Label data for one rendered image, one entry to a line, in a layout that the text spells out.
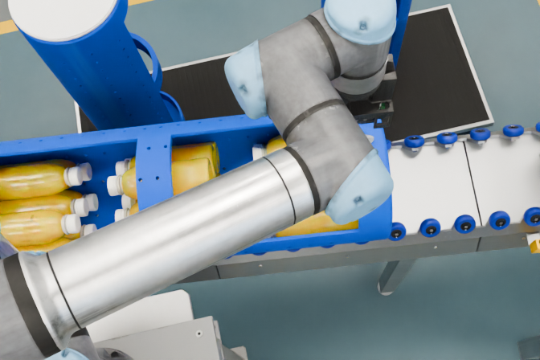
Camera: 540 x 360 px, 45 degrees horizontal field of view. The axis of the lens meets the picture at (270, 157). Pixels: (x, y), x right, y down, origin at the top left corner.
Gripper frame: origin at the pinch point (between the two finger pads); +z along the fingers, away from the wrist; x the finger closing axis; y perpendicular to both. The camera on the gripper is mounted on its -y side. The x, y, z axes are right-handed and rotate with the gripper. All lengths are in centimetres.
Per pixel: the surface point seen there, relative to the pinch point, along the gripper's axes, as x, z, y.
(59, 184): 9, 32, -55
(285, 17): 114, 143, -2
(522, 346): -26, 138, 63
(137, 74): 54, 69, -47
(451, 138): 15, 45, 29
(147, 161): 7.0, 20.5, -33.6
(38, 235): -2, 30, -58
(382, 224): -7.6, 28.9, 9.0
